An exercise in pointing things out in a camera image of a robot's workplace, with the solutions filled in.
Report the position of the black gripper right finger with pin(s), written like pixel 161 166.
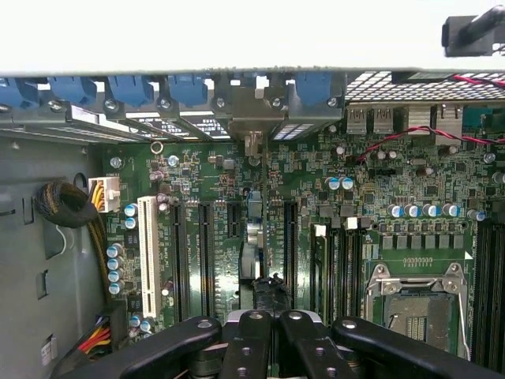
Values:
pixel 311 347

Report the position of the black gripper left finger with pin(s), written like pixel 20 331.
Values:
pixel 252 347

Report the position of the RAM slot with black latch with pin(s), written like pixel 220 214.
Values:
pixel 337 272

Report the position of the RAM slot with white latch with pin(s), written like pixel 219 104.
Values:
pixel 352 272

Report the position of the CPU socket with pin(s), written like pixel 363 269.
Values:
pixel 418 323

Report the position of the short black expansion slot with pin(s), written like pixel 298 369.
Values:
pixel 234 221

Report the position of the white expansion slot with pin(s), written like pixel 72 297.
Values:
pixel 147 252

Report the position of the metal locking lever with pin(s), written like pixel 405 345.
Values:
pixel 464 327

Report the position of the green motherboard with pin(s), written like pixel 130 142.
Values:
pixel 300 185

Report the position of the white power connector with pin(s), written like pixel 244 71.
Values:
pixel 105 193

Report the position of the open grey PC case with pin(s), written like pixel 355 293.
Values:
pixel 47 245

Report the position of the silver USB port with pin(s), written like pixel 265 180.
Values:
pixel 357 120
pixel 382 120

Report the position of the silver rear port housing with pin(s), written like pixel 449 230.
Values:
pixel 450 120
pixel 420 120

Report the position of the blue slot retention clip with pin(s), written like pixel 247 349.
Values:
pixel 313 88
pixel 16 94
pixel 73 91
pixel 130 91
pixel 187 91

